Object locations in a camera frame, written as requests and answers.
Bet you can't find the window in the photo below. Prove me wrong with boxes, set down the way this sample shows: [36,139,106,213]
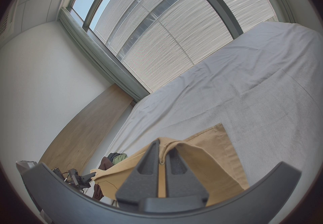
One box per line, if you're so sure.
[68,0,281,94]

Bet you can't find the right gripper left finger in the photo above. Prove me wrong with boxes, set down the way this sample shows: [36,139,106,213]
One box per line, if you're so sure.
[115,140,161,204]

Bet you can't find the tan shorts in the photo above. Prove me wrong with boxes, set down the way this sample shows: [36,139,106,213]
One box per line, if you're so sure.
[90,123,250,207]

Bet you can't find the bed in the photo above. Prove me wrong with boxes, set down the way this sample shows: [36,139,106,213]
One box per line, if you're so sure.
[38,21,323,208]

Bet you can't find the ceiling air conditioner vent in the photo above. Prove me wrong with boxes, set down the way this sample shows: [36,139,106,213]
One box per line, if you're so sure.
[0,0,18,39]

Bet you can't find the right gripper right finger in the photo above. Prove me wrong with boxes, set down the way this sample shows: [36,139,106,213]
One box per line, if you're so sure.
[165,149,209,203]

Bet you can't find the dark brown garment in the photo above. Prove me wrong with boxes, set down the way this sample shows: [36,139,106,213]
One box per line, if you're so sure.
[92,156,114,201]

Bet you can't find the green garment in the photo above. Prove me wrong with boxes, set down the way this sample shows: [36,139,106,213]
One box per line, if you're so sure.
[112,154,128,165]

